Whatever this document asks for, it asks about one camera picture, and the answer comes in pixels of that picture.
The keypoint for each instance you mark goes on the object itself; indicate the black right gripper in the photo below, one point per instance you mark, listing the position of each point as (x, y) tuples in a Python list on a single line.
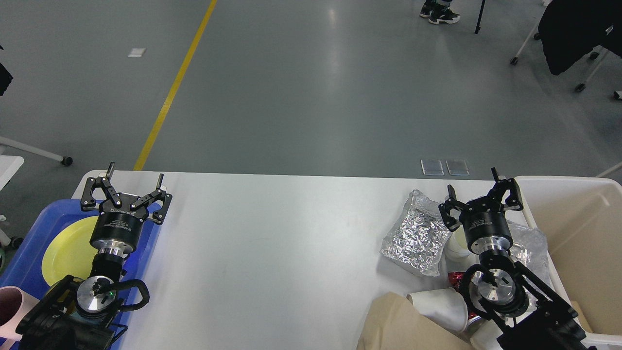
[(486, 230)]

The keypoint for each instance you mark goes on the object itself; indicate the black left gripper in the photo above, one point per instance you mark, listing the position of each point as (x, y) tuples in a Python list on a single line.
[(119, 226)]

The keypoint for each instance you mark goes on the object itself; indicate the yellow plastic plate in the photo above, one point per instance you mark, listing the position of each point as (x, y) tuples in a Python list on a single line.
[(70, 252)]

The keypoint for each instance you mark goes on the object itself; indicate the teal mug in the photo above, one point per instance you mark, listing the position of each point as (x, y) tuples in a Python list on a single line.
[(84, 300)]

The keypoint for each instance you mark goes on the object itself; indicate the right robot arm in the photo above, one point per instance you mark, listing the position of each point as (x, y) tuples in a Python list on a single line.
[(528, 312)]

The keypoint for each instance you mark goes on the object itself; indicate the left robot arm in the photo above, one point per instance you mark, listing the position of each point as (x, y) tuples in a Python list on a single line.
[(42, 330)]

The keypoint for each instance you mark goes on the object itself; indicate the right floor plate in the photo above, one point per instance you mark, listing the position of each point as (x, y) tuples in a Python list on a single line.
[(457, 167)]

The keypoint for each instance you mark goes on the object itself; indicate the floor plate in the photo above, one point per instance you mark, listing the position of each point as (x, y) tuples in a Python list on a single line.
[(432, 167), (457, 167)]

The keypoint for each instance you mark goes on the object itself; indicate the small white cup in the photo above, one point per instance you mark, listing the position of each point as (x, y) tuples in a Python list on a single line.
[(456, 248)]

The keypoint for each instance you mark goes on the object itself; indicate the left floor plate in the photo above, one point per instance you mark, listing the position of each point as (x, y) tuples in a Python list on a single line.
[(432, 167)]

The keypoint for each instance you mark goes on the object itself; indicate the crumpled clear plastic wrap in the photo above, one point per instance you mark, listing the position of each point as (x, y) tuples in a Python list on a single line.
[(530, 248)]

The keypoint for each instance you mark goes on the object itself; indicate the silver foil bag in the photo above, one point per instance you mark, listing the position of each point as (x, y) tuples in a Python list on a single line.
[(417, 240)]

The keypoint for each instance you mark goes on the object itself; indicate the red snack wrapper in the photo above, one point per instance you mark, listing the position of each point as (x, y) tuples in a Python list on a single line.
[(455, 279)]

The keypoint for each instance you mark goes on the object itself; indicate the beige plastic bin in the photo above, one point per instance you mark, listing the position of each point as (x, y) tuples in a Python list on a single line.
[(582, 220)]

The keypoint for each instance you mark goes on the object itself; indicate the white paper cup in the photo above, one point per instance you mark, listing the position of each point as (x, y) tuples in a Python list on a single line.
[(445, 307)]

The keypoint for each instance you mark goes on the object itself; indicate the blue plastic tray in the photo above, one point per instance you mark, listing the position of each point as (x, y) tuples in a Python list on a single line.
[(24, 271)]

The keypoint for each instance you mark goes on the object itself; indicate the white side table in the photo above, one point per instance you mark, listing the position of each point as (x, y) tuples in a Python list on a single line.
[(9, 165)]

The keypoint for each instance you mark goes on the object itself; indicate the brown paper bag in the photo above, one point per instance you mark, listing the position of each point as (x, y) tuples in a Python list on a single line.
[(392, 323)]

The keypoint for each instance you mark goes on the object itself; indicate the pink mug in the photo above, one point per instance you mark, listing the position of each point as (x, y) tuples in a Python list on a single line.
[(14, 305)]

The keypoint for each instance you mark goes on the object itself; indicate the black jacket on chair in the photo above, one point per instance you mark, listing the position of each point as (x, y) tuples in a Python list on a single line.
[(570, 29)]

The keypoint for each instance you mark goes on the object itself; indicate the person in black sneakers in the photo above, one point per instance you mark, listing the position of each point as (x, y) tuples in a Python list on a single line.
[(438, 12)]

